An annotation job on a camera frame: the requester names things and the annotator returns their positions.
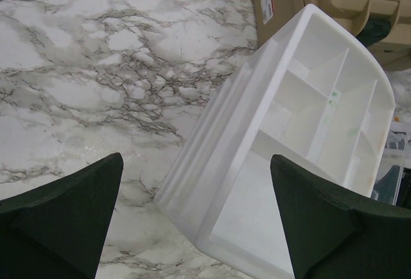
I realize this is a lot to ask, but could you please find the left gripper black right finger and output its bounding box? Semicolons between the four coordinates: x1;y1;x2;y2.
270;154;410;278

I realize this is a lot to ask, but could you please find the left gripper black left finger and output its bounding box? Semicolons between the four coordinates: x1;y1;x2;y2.
1;153;123;278

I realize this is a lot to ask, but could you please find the white plastic drawer organizer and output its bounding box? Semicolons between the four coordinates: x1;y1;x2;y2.
155;4;395;278

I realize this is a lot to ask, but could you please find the tan plastic toolbox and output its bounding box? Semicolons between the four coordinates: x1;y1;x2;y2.
252;0;410;71

